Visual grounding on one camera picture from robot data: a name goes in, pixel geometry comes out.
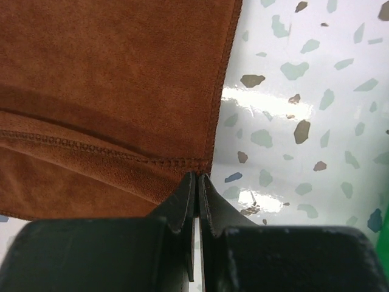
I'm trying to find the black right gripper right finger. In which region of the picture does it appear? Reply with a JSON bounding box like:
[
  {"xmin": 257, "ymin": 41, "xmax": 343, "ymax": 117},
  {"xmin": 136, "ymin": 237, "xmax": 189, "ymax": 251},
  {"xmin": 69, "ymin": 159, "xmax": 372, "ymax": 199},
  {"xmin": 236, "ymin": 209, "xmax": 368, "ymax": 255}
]
[{"xmin": 197, "ymin": 175, "xmax": 388, "ymax": 291}]

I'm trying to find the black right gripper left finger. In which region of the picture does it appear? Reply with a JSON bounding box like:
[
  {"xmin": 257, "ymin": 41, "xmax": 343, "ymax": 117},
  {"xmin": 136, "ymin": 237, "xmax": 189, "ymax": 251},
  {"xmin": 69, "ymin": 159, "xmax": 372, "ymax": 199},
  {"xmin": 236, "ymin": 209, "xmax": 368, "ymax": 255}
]
[{"xmin": 1, "ymin": 173, "xmax": 195, "ymax": 291}]

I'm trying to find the brown towel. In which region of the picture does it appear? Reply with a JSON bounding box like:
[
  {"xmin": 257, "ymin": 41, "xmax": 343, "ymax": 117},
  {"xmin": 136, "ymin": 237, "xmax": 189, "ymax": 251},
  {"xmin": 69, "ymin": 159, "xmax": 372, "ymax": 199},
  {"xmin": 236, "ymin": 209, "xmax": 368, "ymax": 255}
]
[{"xmin": 1, "ymin": 1, "xmax": 242, "ymax": 220}]

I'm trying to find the green plastic tray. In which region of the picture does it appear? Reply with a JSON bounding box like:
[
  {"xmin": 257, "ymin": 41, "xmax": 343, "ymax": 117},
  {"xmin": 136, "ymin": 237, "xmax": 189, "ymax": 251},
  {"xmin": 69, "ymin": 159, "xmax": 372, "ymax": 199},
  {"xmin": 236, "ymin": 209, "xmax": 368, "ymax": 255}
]
[{"xmin": 376, "ymin": 208, "xmax": 388, "ymax": 273}]

